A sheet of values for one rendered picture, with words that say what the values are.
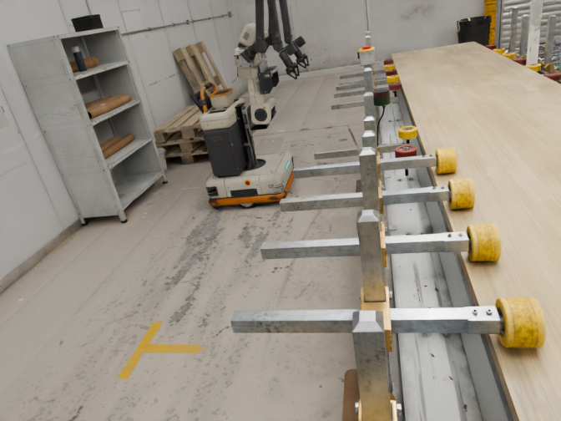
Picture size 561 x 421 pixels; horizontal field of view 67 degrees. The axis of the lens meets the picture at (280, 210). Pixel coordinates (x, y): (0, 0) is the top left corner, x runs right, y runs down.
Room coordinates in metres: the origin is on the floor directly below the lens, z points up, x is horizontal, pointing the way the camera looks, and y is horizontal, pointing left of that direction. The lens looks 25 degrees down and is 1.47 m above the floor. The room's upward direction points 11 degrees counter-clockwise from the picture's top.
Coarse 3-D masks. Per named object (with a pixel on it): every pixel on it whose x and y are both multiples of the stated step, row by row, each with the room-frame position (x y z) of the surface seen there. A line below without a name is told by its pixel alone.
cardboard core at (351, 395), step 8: (352, 376) 1.25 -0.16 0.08; (344, 384) 1.24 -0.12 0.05; (352, 384) 1.21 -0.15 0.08; (344, 392) 1.20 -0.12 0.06; (352, 392) 1.17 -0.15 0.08; (344, 400) 1.16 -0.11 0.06; (352, 400) 1.14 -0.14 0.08; (344, 408) 1.12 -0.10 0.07; (352, 408) 1.10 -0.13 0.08; (344, 416) 1.08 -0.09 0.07; (352, 416) 1.07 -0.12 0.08
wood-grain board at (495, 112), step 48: (432, 48) 3.89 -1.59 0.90; (480, 48) 3.43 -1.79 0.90; (432, 96) 2.23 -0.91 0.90; (480, 96) 2.06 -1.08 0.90; (528, 96) 1.90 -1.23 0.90; (432, 144) 1.52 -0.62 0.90; (480, 144) 1.43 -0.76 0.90; (528, 144) 1.35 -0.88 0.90; (480, 192) 1.06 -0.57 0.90; (528, 192) 1.01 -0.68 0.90; (528, 240) 0.79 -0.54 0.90; (480, 288) 0.66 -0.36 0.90; (528, 288) 0.64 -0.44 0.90; (528, 384) 0.43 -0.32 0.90
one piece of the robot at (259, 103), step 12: (240, 48) 3.35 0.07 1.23; (240, 72) 3.41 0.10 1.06; (252, 72) 3.39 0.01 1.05; (252, 84) 3.41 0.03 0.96; (252, 96) 3.37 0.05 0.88; (264, 96) 3.37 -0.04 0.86; (252, 108) 3.37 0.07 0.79; (264, 108) 3.35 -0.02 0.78; (252, 120) 3.38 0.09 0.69; (264, 120) 3.35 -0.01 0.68
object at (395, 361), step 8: (376, 112) 2.80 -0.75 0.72; (376, 120) 2.68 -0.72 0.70; (384, 176) 1.77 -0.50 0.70; (384, 184) 1.68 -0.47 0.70; (384, 208) 1.46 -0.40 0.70; (384, 216) 1.39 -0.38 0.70; (384, 224) 1.34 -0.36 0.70; (392, 272) 1.05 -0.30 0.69; (392, 280) 1.01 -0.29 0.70; (392, 288) 0.97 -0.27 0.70; (392, 296) 0.94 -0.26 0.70; (392, 304) 0.90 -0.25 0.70; (392, 336) 0.79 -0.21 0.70; (392, 344) 0.76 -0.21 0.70; (392, 352) 0.74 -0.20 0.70; (392, 360) 0.71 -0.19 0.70; (400, 360) 0.71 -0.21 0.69; (392, 368) 0.69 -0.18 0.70; (400, 368) 0.69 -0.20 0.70; (392, 376) 0.67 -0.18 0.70; (400, 376) 0.67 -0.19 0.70; (392, 384) 0.63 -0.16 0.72; (400, 384) 0.65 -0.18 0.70; (392, 392) 0.61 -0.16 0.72; (400, 392) 0.63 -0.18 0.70; (400, 400) 0.61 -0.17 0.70; (400, 416) 0.57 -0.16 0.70
